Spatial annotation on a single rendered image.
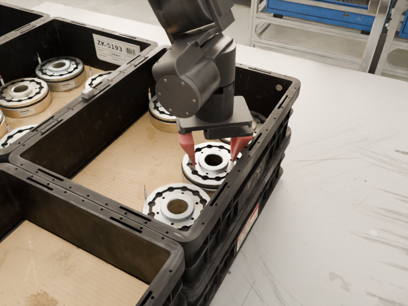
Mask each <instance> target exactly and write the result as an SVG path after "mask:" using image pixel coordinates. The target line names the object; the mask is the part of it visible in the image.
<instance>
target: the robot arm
mask: <svg viewBox="0 0 408 306"><path fill-rule="evenodd" d="M148 3H149V5H150V6H151V8H152V10H153V12H154V14H155V16H156V17H157V19H158V21H159V23H160V25H161V26H162V27H163V29H164V30H165V32H166V34H167V37H168V39H169V41H170V43H171V46H170V47H168V48H167V49H166V51H167V52H166V53H165V54H164V55H163V56H162V57H161V58H160V59H159V60H158V61H157V62H156V63H155V64H154V65H153V67H152V74H153V77H154V79H155V81H156V85H155V93H156V96H157V99H158V101H159V103H160V104H161V106H162V107H163V108H164V109H165V110H166V111H167V112H168V113H170V114H171V115H173V116H175V120H176V124H177V131H178V138H179V142H180V146H181V147H182V148H183V150H184V151H185V152H186V153H187V154H188V155H189V157H190V159H191V162H192V165H193V166H196V157H195V147H194V139H193V136H192V131H203V134H204V138H205V139H206V140H216V139H222V138H230V151H231V159H232V162H234V161H235V160H236V158H237V156H238V155H239V153H240V152H241V150H242V149H243V148H244V147H245V146H246V145H247V144H248V143H249V142H250V141H251V140H252V139H253V134H254V130H253V127H252V122H253V118H252V116H251V114H250V111H249V109H248V106H247V104H246V102H245V99H244V97H243V96H235V97H234V83H235V70H236V41H235V40H234V38H231V37H229V36H226V35H223V33H222V31H224V30H225V29H226V28H228V27H229V26H230V25H231V24H232V23H233V22H234V21H235V19H234V16H233V13H232V11H231V8H232V7H233V6H234V5H233V2H232V0H148Z"/></svg>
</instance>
